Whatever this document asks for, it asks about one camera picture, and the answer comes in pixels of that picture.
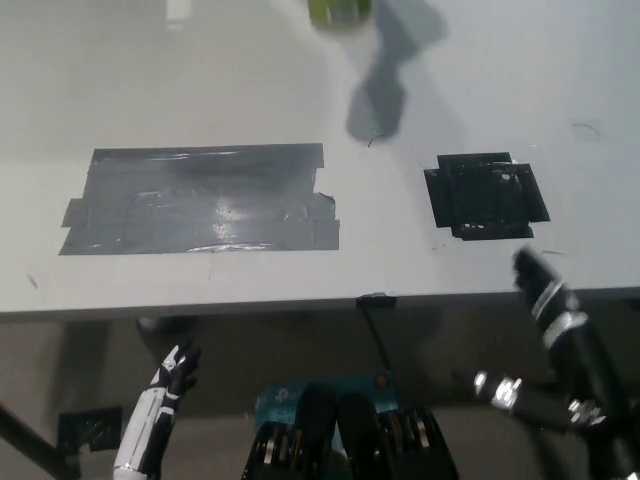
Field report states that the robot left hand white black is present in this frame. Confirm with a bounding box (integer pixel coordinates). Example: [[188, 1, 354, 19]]
[[113, 341, 203, 476]]

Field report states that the white spray bottle black trigger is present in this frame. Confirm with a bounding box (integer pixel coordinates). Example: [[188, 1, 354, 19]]
[[307, 0, 375, 32]]

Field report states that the robot right hand black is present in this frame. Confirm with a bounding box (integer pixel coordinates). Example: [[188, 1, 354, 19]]
[[512, 246, 569, 310]]

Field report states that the grey duct tape patch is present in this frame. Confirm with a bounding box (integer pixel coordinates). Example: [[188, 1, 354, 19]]
[[58, 143, 342, 257]]

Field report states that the thin black cable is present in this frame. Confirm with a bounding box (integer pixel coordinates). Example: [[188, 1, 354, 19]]
[[361, 305, 394, 372]]

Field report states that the black tape square patch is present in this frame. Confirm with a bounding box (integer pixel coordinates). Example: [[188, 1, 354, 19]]
[[423, 151, 552, 242]]

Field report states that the black tape floor patch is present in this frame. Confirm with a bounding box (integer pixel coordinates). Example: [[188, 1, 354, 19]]
[[56, 405, 124, 455]]

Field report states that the dark metal table leg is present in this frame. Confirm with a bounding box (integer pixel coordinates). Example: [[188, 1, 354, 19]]
[[0, 398, 82, 480]]

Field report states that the teal router box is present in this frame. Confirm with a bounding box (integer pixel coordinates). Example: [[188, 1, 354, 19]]
[[253, 368, 402, 454]]

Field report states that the small black tape strip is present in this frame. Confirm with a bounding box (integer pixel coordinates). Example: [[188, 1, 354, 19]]
[[355, 294, 399, 309]]

